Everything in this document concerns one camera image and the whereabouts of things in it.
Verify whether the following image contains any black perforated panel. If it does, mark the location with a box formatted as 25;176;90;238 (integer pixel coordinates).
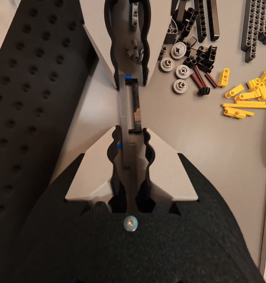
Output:
0;0;98;243

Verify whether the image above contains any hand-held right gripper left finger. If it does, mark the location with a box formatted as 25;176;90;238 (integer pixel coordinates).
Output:
64;125;127;213

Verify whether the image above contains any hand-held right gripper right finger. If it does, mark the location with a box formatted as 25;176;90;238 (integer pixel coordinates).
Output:
135;128;199;213

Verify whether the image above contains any black lego beam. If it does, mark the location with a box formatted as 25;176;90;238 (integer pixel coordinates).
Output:
125;78;142;133
194;0;208;43
207;0;220;42

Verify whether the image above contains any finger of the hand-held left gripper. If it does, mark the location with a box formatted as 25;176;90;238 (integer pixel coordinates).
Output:
79;0;120;91
141;0;180;87

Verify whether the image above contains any stack of dark grey beams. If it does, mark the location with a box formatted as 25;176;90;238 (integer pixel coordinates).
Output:
241;0;266;63

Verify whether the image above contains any pile of black grey parts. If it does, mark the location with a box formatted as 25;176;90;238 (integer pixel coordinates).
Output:
124;0;219;96

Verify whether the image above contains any long dark grey lego beam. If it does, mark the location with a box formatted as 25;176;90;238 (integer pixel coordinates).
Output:
119;74;136;169

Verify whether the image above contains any pile of yellow lego pieces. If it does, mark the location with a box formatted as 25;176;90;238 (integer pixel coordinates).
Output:
218;68;266;120

